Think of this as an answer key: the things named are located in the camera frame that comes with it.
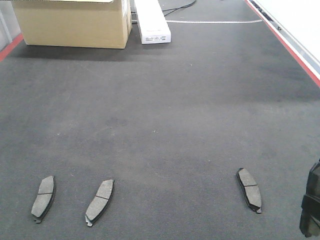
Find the cardboard box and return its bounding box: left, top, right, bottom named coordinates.
left=11, top=0, right=132, bottom=49

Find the grey brake pad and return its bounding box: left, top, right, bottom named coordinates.
left=236, top=168, right=262, bottom=214
left=85, top=179, right=115, bottom=227
left=31, top=175, right=56, bottom=224

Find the black floor cable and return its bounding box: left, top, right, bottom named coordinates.
left=162, top=0, right=197, bottom=14

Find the dark conveyor belt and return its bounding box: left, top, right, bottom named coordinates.
left=0, top=0, right=320, bottom=240

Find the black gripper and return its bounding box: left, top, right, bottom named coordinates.
left=299, top=161, right=320, bottom=238

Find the red conveyor frame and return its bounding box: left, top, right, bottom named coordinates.
left=0, top=0, right=320, bottom=88

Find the long white box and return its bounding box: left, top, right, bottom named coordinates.
left=134, top=0, right=172, bottom=45

